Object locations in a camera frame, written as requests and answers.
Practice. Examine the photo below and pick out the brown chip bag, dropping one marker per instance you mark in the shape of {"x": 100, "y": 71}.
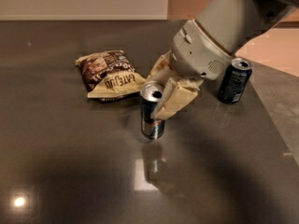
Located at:
{"x": 109, "y": 76}

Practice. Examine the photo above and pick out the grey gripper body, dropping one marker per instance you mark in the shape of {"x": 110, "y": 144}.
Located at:
{"x": 199, "y": 54}

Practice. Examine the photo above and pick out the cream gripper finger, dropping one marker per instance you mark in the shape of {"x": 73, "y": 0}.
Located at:
{"x": 174, "y": 100}
{"x": 163, "y": 73}

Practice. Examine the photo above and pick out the redbull can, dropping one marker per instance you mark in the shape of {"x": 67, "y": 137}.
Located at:
{"x": 151, "y": 94}

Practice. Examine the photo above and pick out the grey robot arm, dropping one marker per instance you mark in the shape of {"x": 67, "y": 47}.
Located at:
{"x": 232, "y": 23}

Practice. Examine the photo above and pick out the dark blue soda can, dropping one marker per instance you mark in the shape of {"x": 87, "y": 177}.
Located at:
{"x": 235, "y": 81}

